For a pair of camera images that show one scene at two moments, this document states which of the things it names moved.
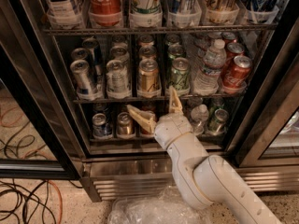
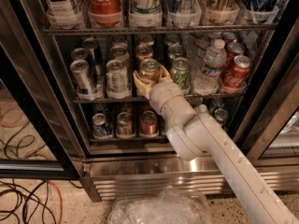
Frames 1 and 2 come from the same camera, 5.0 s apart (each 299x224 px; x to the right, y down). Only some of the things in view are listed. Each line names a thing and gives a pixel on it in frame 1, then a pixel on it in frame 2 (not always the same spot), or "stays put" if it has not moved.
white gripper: [170, 130] -> [163, 94]
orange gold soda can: [149, 75] stays put
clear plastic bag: [166, 207] stays put
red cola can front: [235, 74] stays put
